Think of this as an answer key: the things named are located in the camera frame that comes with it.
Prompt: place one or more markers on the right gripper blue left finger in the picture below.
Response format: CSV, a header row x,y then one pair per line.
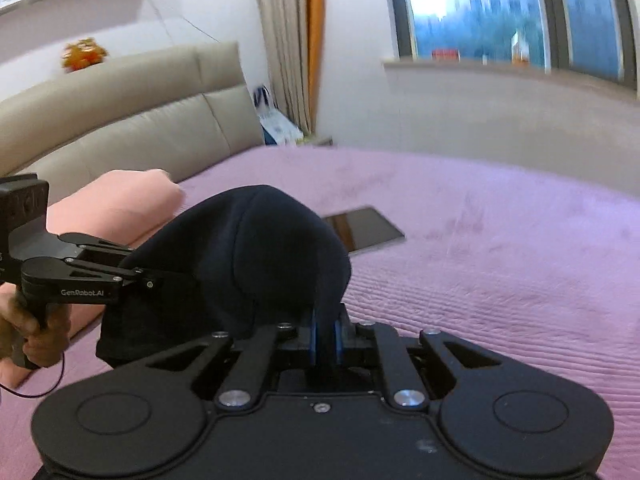
x,y
312,346

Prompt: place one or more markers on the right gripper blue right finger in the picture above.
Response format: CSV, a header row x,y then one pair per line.
x,y
338,337

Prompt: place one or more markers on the black hoodie with white stripes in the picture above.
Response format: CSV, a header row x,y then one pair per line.
x,y
242,259

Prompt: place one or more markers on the person's left hand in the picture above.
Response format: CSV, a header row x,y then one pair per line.
x,y
43,346

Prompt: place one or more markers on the folded pink blanket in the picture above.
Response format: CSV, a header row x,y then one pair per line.
x,y
123,206

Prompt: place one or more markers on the tablet with dark screen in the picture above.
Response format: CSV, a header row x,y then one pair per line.
x,y
364,229

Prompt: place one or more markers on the white bag beside bed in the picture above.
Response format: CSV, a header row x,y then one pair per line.
x,y
279,130

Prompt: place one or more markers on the beige padded headboard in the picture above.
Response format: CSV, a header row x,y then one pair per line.
x,y
181,110

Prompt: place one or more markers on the purple bed cover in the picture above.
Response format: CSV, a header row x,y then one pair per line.
x,y
540,268

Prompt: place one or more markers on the orange plush toy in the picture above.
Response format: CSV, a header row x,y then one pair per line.
x,y
82,54

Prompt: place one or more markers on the red box on windowsill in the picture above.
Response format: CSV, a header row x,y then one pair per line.
x,y
445,55

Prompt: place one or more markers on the left beige orange curtain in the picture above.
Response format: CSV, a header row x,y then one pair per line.
x,y
293,33

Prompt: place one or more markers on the orange drink bottle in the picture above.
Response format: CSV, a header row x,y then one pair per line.
x,y
519,49

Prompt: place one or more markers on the dark framed window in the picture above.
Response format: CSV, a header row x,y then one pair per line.
x,y
589,37

